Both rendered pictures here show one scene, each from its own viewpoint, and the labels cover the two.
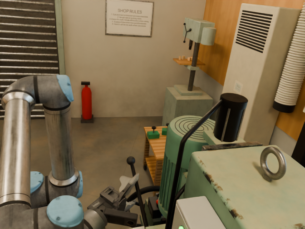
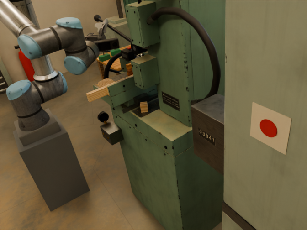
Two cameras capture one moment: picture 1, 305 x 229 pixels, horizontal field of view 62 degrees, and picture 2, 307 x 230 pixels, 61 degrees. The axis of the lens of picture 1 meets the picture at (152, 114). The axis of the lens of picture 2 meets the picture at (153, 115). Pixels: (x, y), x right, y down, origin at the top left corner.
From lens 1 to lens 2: 0.72 m
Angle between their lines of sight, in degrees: 13
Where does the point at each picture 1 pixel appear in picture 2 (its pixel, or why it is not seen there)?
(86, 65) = not seen: hidden behind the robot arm
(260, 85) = not seen: outside the picture
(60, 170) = (42, 64)
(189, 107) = (126, 32)
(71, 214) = (74, 20)
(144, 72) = not seen: hidden behind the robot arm
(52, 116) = (20, 8)
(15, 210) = (34, 28)
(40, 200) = (35, 97)
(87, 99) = (27, 61)
